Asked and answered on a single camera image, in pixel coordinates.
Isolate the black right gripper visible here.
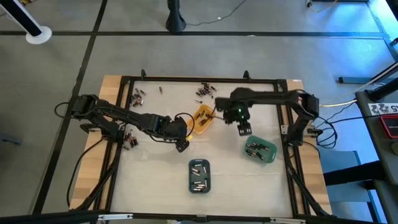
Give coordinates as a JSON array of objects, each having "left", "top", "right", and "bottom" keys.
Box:
[{"left": 215, "top": 96, "right": 253, "bottom": 137}]

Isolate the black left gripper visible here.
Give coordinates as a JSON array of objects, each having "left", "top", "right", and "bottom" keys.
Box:
[{"left": 160, "top": 115, "right": 191, "bottom": 154}]

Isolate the yellow plastic bin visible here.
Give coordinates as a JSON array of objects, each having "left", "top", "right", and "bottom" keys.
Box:
[{"left": 187, "top": 103, "right": 216, "bottom": 136}]

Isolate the mint green plastic bin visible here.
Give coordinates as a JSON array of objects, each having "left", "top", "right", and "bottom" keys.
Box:
[{"left": 243, "top": 134, "right": 278, "bottom": 164}]

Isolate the dark teal plastic bin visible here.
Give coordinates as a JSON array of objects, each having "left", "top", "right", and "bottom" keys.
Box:
[{"left": 188, "top": 159, "right": 212, "bottom": 194}]

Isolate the black desk crossbar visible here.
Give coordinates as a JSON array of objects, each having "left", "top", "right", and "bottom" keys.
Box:
[{"left": 323, "top": 161, "right": 386, "bottom": 187}]

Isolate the black floor bar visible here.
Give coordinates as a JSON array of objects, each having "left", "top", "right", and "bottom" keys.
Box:
[{"left": 338, "top": 60, "right": 398, "bottom": 85}]

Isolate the black floor stand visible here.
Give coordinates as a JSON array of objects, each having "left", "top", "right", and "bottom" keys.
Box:
[{"left": 165, "top": 0, "right": 187, "bottom": 33}]

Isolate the white printed label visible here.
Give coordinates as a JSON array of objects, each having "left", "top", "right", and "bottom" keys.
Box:
[{"left": 368, "top": 102, "right": 398, "bottom": 116}]

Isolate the black tube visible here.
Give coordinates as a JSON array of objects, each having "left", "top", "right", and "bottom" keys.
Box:
[{"left": 368, "top": 85, "right": 398, "bottom": 102}]

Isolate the grey desk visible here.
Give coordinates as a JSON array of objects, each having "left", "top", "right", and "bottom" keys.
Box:
[{"left": 356, "top": 90, "right": 398, "bottom": 224}]

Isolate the grey floor object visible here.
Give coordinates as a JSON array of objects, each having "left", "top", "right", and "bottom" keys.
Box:
[{"left": 0, "top": 133, "right": 23, "bottom": 146}]

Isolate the black pole with white base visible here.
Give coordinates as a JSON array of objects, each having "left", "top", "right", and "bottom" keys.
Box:
[{"left": 0, "top": 0, "right": 53, "bottom": 45}]

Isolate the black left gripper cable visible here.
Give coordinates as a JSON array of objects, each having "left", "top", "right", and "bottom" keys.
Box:
[{"left": 146, "top": 111, "right": 196, "bottom": 144}]

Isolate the black aluminium table frame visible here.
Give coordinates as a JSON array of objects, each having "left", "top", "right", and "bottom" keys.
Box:
[{"left": 79, "top": 68, "right": 332, "bottom": 222}]

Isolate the black arm base cable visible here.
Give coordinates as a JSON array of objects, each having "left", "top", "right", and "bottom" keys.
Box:
[{"left": 315, "top": 102, "right": 373, "bottom": 149}]

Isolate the yellow and white cable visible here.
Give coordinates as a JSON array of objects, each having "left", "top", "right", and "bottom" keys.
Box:
[{"left": 320, "top": 98, "right": 358, "bottom": 108}]

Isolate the silver frame plate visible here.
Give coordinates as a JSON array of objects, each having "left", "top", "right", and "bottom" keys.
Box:
[
  {"left": 269, "top": 217, "right": 307, "bottom": 224},
  {"left": 97, "top": 213, "right": 134, "bottom": 222}
]

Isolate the black floor cable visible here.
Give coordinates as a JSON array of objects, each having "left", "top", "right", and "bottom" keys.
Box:
[{"left": 185, "top": 0, "right": 248, "bottom": 27}]

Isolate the long black arm cable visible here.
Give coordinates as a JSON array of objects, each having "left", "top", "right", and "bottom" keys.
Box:
[{"left": 66, "top": 138, "right": 105, "bottom": 208}]

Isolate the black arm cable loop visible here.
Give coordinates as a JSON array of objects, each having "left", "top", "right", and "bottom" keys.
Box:
[{"left": 53, "top": 101, "right": 75, "bottom": 119}]

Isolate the yellow cable with plug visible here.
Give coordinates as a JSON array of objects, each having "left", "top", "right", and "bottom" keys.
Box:
[{"left": 306, "top": 0, "right": 338, "bottom": 14}]

